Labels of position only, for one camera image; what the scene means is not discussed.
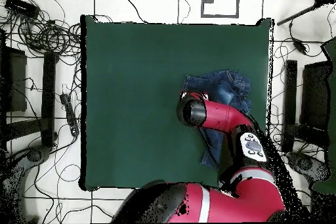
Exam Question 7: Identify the black adapter box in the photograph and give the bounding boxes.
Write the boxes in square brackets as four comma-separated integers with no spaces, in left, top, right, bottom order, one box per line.
[4,0,41,20]

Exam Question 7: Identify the grey floor hatch frame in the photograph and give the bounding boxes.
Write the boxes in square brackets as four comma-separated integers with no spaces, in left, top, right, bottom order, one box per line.
[201,0,240,19]

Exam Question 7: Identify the dark flat panel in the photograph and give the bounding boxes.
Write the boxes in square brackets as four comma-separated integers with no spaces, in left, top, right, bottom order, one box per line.
[0,46,28,113]
[299,60,331,131]

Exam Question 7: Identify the blue denim jeans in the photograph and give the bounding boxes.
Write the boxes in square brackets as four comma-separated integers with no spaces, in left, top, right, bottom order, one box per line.
[182,69,253,170]

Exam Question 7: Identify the black power strip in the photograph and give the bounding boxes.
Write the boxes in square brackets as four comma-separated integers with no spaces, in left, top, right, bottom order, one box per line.
[59,93,80,137]

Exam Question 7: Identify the black stand with rod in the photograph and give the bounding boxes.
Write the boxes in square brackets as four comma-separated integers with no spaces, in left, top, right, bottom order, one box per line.
[276,0,336,26]

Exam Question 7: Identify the dark green table cloth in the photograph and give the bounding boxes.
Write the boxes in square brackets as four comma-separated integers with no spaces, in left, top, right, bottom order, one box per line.
[79,14,275,192]

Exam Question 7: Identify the black stand bar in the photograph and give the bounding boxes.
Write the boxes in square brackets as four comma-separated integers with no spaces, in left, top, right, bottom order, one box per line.
[281,59,298,153]
[41,51,58,148]

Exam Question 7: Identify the small black power adapter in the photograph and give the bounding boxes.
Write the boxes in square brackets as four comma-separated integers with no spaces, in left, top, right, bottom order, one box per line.
[291,37,308,55]

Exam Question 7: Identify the grey stand base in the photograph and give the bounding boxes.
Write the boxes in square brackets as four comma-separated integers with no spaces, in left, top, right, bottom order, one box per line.
[285,151,331,183]
[0,145,52,223]

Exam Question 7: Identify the coil of black cables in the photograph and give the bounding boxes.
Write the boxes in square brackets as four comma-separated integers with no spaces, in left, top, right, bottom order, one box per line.
[18,20,81,57]

